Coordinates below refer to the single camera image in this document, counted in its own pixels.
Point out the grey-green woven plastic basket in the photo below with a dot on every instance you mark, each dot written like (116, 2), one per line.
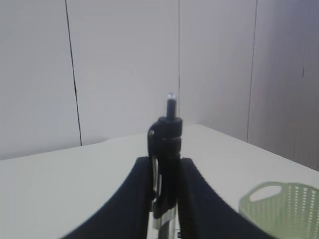
(292, 213)

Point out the black gel pen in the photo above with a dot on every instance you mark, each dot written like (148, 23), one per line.
(164, 145)

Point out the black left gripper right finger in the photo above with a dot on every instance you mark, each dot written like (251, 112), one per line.
(203, 214)

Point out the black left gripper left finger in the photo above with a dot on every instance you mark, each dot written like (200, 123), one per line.
(126, 214)

